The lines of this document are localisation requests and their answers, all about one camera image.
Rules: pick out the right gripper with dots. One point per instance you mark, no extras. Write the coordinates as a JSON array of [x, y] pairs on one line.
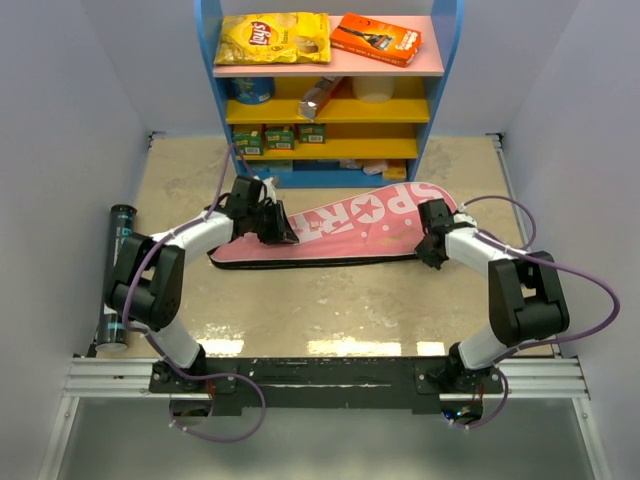
[[422, 252]]

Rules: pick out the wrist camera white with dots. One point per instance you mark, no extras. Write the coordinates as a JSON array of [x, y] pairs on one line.
[[461, 215], [270, 185]]

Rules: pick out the green box right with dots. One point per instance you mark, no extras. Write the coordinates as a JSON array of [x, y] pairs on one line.
[[311, 133]]

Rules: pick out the blue round can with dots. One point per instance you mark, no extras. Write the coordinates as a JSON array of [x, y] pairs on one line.
[[252, 90]]

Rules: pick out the green box middle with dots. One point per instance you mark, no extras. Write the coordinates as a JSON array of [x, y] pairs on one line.
[[280, 137]]

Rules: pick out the white cup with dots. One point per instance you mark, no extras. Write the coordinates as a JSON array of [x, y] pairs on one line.
[[373, 89]]

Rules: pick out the green box left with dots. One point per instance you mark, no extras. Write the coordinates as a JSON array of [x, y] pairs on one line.
[[248, 140]]

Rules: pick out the green box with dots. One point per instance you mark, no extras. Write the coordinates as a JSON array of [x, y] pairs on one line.
[[280, 137], [311, 133], [248, 140]]

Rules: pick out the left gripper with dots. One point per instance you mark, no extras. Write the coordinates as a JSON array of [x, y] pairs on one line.
[[282, 232]]

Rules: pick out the orange razor box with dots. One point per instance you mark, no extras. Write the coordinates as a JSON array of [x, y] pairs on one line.
[[376, 39]]

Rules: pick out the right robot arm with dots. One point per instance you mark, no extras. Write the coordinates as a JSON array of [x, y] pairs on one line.
[[526, 302]]

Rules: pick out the pink soap packet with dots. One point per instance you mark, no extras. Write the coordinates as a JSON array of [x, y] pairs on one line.
[[374, 166]]

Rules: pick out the yellow soap packet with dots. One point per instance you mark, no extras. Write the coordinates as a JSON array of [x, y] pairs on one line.
[[395, 173]]

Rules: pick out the blue shelf unit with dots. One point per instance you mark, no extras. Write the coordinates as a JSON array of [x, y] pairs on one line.
[[396, 130]]

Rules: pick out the yellow Lays chips bag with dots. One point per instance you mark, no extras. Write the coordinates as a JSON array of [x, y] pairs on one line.
[[274, 38]]

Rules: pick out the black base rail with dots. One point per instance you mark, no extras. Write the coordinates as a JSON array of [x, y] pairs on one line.
[[399, 383]]

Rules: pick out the silver orange carton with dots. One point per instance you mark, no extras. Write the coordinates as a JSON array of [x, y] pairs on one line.
[[317, 97]]

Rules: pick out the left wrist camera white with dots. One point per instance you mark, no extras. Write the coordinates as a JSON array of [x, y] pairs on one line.
[[270, 185]]

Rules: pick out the black shuttlecock tube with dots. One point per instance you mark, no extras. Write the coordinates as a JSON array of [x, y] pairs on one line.
[[111, 335]]

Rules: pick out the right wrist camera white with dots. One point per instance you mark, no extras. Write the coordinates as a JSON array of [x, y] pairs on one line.
[[461, 215]]

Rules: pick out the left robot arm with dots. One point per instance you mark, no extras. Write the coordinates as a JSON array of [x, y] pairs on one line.
[[146, 284]]

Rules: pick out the pink racket bag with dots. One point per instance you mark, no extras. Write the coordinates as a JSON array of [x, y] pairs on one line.
[[379, 226]]

